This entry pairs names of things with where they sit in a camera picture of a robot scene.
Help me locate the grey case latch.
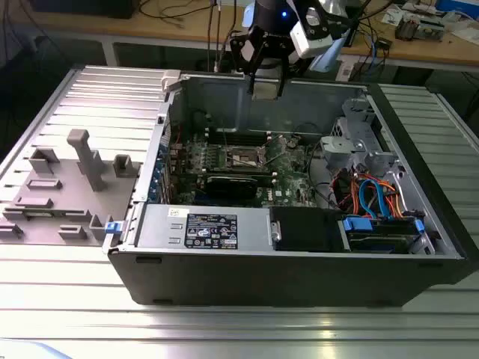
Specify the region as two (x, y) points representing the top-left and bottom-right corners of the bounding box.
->
(160, 70), (183, 93)

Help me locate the black PC case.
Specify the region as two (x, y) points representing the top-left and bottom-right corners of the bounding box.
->
(103, 69), (479, 310)

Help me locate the metal cooler device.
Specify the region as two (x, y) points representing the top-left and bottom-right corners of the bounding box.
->
(394, 14), (446, 43)

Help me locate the metal drive cage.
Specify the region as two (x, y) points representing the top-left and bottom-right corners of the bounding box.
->
(320, 96), (405, 179)

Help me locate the white tag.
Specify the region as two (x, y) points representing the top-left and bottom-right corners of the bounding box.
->
(334, 59), (356, 82)

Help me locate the black graphics card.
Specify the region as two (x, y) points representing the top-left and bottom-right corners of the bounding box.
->
(205, 174), (259, 199)

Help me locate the silver CPU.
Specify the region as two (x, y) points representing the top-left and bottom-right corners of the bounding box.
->
(251, 79), (281, 101)

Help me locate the grey parts rack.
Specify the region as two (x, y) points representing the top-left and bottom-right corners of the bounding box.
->
(0, 129), (143, 246)

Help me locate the blue wire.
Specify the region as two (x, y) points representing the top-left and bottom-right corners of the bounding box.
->
(358, 178), (387, 220)

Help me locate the grey power supply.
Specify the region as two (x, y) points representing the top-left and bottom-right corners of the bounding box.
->
(136, 203), (272, 251)

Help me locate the pale blue object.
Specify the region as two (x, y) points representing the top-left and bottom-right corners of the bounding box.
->
(0, 337), (74, 359)

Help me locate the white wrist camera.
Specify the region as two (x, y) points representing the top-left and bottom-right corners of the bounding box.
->
(290, 7), (334, 60)

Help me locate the blue cable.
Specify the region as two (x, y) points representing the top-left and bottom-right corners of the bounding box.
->
(368, 35), (381, 82)

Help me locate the green motherboard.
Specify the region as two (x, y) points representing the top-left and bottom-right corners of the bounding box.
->
(167, 129), (321, 209)

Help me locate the hard disk in blue carrier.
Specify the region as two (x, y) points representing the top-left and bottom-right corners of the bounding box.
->
(338, 215), (426, 255)

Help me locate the CPU socket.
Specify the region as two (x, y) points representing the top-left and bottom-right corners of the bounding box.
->
(220, 144), (269, 169)

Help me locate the dark box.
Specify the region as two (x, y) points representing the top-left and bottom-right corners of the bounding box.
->
(28, 0), (136, 20)

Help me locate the black hanging cable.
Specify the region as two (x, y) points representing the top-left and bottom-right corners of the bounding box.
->
(207, 0), (215, 74)
(216, 0), (225, 74)

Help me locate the blue box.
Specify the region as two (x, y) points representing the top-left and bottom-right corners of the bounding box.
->
(436, 0), (479, 13)

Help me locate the black plastic shroud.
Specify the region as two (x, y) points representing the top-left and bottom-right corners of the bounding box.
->
(269, 207), (347, 254)

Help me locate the wooden desk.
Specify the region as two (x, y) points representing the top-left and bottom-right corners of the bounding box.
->
(0, 0), (479, 70)

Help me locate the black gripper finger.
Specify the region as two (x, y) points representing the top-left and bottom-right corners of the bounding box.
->
(229, 32), (260, 95)
(277, 41), (296, 97)

